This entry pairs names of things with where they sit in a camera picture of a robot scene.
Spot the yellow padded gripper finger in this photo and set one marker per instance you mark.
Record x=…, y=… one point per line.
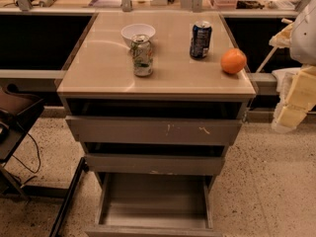
x=283, y=38
x=297, y=97

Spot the orange fruit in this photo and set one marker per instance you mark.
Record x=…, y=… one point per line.
x=233, y=61

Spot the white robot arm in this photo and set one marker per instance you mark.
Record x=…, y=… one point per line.
x=303, y=36

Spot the grey drawer cabinet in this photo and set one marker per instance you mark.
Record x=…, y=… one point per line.
x=100, y=81

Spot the bottom grey drawer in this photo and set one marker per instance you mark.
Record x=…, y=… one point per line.
x=143, y=205

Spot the grey drawer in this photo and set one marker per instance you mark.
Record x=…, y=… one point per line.
x=155, y=164
x=143, y=205
x=173, y=131

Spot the middle grey drawer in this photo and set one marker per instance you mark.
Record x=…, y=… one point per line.
x=155, y=164

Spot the top grey drawer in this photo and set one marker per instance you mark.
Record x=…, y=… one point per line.
x=173, y=131

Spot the white stick with tip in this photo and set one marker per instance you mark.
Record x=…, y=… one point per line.
x=274, y=49

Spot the white curved object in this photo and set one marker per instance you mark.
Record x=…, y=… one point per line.
x=279, y=76

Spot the dark blue soda can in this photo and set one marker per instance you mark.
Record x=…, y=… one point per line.
x=200, y=41

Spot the green white soda can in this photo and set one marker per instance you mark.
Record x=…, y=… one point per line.
x=142, y=57

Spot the white bowl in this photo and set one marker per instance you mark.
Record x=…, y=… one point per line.
x=129, y=31

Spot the black floor bar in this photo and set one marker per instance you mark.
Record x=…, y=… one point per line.
x=67, y=199

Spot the dark cart on left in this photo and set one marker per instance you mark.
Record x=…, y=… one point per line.
x=18, y=113

